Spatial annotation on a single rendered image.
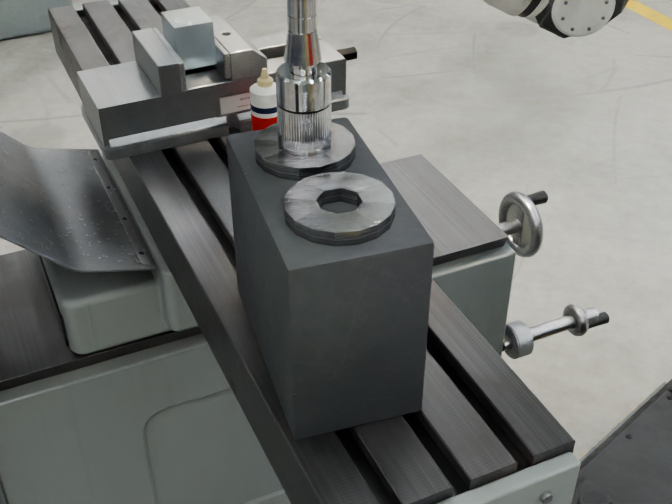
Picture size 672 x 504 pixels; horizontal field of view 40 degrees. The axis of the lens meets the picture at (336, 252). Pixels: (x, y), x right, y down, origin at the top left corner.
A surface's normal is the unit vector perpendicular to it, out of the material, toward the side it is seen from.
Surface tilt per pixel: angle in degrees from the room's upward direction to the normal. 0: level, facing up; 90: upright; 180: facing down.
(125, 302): 90
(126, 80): 0
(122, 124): 90
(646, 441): 0
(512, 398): 0
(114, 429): 90
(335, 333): 90
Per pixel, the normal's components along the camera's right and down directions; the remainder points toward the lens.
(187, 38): 0.43, 0.53
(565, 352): 0.00, -0.81
